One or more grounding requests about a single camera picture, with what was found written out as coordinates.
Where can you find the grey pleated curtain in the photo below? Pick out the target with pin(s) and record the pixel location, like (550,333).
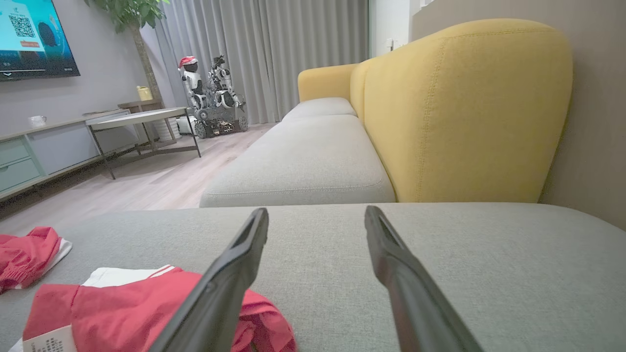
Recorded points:
(274,54)

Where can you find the wheeled rover base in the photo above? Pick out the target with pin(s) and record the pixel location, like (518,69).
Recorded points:
(220,122)

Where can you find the small yellow container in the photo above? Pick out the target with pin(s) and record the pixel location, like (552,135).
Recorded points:
(145,94)

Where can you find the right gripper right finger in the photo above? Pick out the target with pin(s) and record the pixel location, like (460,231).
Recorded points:
(415,303)

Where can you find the short grey seat cushion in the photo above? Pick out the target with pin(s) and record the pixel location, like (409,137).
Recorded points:
(320,106)

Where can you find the low grey TV cabinet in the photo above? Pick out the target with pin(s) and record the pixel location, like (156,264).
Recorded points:
(54,146)

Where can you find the green potted tree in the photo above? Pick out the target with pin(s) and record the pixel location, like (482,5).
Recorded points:
(132,12)

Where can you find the white ribbed plant pot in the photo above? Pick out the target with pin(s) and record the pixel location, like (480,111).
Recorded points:
(168,129)

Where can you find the red basketball shorts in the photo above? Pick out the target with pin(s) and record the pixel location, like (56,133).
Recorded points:
(122,313)

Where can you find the yellow sofa backrest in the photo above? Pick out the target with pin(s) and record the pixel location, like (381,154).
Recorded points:
(464,112)

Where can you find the white humanoid with red hat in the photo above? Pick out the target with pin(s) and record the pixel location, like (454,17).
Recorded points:
(192,80)

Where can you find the wall-mounted television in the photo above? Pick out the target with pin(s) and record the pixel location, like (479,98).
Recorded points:
(34,34)

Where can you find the yellow sofa armrest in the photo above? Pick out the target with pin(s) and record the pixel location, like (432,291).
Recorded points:
(325,80)

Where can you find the grey-topped coffee table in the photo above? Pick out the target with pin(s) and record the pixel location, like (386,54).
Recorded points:
(137,117)

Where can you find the wooden side table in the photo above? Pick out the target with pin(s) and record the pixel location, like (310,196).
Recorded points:
(139,104)

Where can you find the red sleeveless basketball jersey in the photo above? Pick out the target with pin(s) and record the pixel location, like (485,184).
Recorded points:
(24,254)

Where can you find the white and black humanoid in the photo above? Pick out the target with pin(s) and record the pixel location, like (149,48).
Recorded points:
(222,83)

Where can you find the white mug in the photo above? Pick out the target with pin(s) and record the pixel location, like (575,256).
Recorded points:
(36,121)

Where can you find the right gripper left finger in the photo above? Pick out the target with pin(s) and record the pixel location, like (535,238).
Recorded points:
(220,293)

